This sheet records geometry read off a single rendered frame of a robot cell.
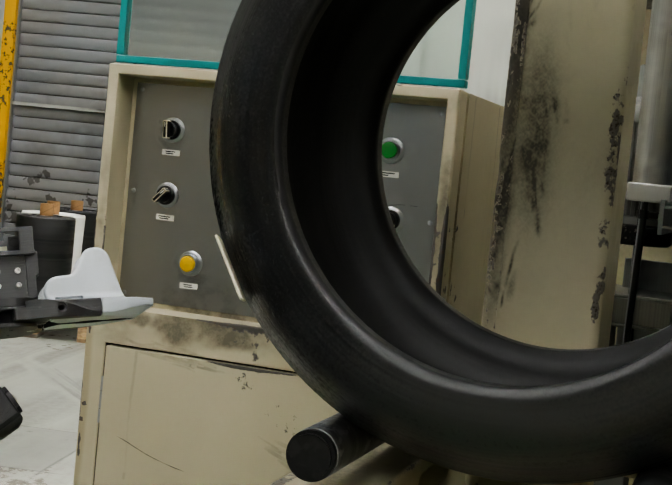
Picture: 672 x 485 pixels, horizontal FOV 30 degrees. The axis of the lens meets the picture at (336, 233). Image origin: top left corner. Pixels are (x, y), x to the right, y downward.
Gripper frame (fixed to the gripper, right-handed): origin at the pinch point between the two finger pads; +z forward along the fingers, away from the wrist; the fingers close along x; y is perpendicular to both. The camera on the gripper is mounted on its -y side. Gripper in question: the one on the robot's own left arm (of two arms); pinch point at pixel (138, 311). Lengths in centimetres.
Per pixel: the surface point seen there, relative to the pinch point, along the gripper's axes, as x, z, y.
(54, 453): 369, 41, 1
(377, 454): 12.9, 25.1, -14.3
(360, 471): 6.5, 20.6, -15.6
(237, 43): -4.8, 10.0, 22.1
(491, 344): 11.0, 38.4, -4.7
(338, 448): -3.7, 15.0, -13.4
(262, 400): 72, 32, -5
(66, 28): 894, 149, 364
